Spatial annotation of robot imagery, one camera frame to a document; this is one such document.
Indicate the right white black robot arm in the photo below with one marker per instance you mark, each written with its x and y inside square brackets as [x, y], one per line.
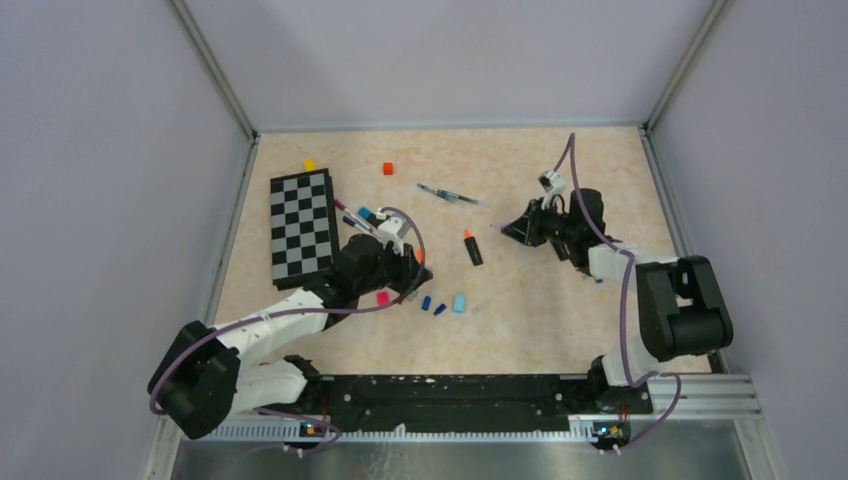
[670, 307]

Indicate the clear teal gel pen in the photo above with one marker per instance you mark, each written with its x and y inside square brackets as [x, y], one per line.
[450, 197]

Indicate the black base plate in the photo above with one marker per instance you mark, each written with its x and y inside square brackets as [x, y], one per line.
[495, 403]

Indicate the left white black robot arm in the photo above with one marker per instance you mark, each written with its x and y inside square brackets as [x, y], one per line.
[209, 373]

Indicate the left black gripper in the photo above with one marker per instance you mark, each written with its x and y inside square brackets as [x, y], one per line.
[408, 266]

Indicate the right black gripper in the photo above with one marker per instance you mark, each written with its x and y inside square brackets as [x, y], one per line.
[527, 227]

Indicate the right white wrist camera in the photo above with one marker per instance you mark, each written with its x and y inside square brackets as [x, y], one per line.
[553, 184]

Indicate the black orange cap highlighter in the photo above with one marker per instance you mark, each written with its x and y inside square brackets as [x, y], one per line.
[472, 248]

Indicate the black blue cap highlighter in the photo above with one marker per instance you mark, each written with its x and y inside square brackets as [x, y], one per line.
[369, 216]

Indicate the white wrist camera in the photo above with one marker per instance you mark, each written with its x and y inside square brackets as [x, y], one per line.
[391, 231]
[553, 184]

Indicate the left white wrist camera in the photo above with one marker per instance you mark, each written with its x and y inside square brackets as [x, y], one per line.
[391, 231]

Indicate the light blue highlighter cap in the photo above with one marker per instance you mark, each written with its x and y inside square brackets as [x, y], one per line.
[459, 304]

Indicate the black grey checkerboard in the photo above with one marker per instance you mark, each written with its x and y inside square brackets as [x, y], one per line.
[304, 239]

